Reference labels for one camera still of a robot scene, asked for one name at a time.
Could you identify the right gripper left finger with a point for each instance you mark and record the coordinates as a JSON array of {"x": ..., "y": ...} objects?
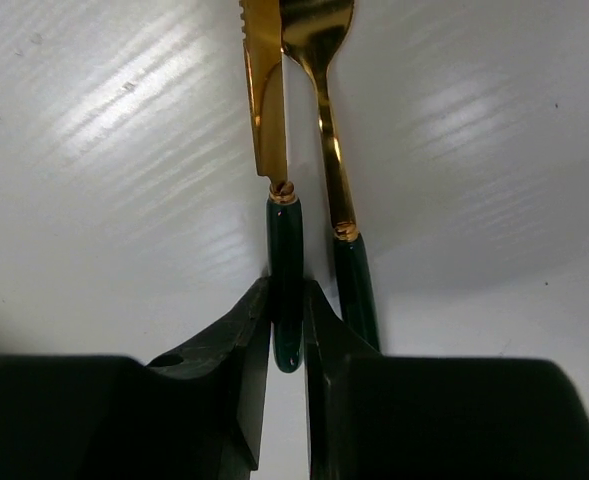
[{"x": 193, "y": 412}]

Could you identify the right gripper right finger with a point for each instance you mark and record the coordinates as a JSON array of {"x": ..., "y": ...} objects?
[{"x": 372, "y": 416}]

